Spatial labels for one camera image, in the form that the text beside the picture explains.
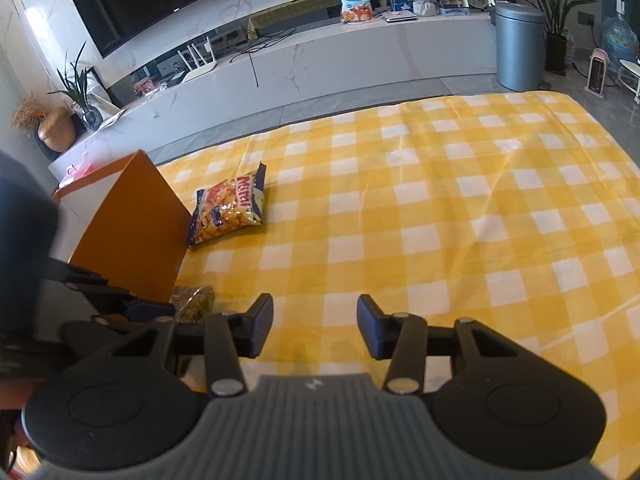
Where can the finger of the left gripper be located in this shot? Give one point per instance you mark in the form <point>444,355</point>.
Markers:
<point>105,298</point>

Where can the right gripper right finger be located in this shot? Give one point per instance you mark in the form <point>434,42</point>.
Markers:
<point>488,395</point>

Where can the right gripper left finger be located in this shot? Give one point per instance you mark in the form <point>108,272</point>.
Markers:
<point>140,396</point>

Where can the dark brown snack bag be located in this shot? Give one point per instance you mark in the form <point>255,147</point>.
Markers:
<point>193,304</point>

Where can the orange Mitti snack bag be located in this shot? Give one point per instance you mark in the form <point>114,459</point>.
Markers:
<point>228,206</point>

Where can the pink storage case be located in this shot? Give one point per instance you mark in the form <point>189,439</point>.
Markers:
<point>74,173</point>

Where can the orange cardboard box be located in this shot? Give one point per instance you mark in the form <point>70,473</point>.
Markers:
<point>125,222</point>

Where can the golden round vase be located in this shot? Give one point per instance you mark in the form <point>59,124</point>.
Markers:
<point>57,130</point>

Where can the blue glass plant vase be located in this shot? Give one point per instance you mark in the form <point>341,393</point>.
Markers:
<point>92,117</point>

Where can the yellow checkered tablecloth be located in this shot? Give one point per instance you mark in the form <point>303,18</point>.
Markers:
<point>517,209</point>

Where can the white wifi router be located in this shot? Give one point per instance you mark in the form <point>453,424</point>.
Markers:
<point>199,59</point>

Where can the white marble TV console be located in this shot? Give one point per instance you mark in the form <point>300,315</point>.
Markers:
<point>313,73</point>

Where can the white small stool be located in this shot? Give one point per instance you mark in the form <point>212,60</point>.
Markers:
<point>628,76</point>

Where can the pink small heater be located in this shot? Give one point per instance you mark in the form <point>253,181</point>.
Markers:
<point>597,71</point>

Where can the blue metal trash bin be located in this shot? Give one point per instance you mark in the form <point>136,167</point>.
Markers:
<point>521,48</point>

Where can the blue water jug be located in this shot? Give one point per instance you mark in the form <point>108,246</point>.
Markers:
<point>618,40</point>

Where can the potted long-leaf plant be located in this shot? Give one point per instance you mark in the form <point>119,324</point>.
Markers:
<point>556,13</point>

